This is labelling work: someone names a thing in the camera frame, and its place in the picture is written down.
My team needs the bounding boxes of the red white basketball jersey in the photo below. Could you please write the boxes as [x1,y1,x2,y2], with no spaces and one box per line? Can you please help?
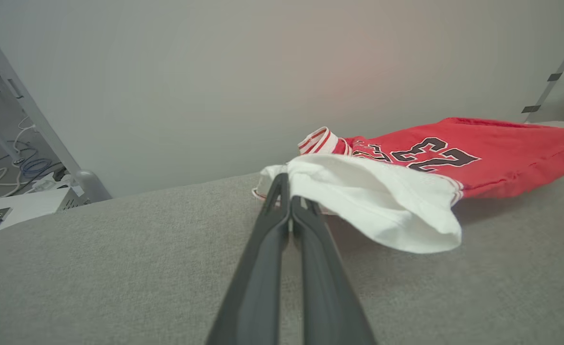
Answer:
[252,117,564,255]

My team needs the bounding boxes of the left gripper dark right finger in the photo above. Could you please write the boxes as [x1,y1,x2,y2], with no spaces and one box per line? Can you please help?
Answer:
[290,195,376,345]

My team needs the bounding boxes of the blue cable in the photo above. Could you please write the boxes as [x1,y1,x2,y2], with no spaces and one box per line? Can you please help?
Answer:
[0,143,53,179]

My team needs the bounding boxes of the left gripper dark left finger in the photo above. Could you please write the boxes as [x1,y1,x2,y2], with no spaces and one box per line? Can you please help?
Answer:
[205,172,293,345]

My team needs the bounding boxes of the grey metal partition post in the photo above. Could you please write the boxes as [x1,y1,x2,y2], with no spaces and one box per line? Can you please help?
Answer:
[524,21,564,124]
[0,11,113,203]

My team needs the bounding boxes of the white power strip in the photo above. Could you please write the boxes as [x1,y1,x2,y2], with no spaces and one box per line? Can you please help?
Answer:
[31,172,72,193]

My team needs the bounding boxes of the white equipment case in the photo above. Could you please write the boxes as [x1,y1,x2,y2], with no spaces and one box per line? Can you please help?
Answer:
[0,186,92,243]

